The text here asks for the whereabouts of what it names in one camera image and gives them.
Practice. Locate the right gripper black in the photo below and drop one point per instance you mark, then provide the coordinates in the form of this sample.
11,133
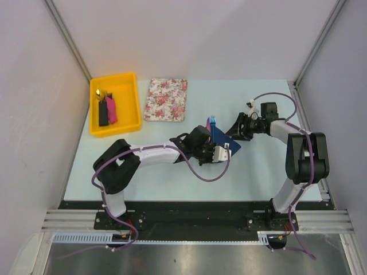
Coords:
238,133

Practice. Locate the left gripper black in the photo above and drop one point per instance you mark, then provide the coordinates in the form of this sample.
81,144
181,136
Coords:
210,160

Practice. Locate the dark blue paper napkin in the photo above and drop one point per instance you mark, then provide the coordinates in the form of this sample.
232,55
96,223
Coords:
220,138

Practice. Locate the blue metal fork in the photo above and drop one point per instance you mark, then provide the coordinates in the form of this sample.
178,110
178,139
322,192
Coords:
212,128

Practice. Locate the iridescent metal knife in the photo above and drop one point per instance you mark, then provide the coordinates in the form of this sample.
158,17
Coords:
208,127

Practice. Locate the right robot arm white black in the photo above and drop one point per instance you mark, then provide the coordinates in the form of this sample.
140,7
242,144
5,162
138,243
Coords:
307,160

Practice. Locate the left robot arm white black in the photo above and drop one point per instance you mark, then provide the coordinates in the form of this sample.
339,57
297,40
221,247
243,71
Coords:
115,168

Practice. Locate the floral pattern tray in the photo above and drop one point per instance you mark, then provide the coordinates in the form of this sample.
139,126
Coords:
166,100

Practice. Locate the yellow plastic bin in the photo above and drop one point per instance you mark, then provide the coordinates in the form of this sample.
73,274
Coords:
123,89

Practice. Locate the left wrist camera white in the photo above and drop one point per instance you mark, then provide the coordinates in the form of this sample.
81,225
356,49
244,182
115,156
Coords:
221,153

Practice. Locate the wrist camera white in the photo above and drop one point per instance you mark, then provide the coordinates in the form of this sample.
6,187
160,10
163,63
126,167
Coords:
221,153
252,108

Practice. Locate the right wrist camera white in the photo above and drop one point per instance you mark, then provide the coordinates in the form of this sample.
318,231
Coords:
252,108

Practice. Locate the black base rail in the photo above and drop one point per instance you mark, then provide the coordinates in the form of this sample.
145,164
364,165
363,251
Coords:
196,221

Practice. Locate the white slotted cable duct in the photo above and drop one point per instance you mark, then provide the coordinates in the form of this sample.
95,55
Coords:
112,239

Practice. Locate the aluminium frame rail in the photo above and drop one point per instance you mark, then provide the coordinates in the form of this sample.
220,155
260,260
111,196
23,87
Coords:
310,222

